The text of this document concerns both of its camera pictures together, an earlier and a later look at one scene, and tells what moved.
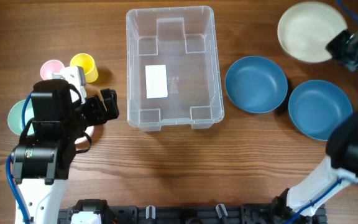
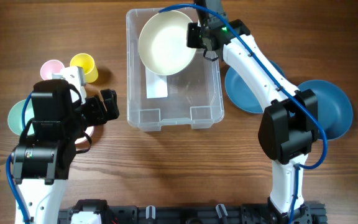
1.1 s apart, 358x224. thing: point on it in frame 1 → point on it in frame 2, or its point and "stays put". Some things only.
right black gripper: (336, 45) → (204, 15)
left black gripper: (95, 109) stays put
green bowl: (15, 117) stays put
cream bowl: (305, 29) → (163, 43)
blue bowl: (317, 107) stays put
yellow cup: (86, 61) stays put
